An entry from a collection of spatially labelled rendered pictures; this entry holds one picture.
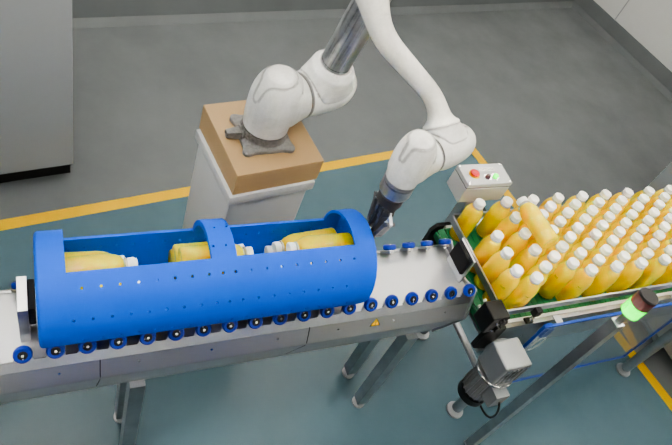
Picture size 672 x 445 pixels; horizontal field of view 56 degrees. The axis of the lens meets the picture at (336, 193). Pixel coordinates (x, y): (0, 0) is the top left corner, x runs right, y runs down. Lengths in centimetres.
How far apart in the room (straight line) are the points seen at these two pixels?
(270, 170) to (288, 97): 26
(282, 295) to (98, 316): 46
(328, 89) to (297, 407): 143
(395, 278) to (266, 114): 69
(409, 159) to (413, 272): 67
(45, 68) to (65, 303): 148
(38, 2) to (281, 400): 185
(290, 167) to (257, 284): 55
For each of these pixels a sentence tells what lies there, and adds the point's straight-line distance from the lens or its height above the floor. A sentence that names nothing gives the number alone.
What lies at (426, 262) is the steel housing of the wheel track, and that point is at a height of 93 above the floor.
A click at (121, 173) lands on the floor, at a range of 343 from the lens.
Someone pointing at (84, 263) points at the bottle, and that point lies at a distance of 166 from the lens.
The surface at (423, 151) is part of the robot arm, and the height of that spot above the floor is 157.
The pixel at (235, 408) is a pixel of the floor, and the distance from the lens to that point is 280.
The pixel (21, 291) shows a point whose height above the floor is 108.
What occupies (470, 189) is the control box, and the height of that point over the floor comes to 107.
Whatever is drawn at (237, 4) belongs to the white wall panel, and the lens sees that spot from 463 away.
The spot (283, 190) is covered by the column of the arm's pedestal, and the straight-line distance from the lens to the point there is 216.
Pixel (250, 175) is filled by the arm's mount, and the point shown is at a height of 109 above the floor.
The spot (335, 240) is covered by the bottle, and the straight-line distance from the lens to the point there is 182.
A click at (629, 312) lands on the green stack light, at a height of 118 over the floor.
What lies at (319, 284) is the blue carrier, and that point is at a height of 116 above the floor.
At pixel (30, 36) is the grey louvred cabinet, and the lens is 278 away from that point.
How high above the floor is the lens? 256
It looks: 45 degrees down
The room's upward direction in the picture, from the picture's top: 24 degrees clockwise
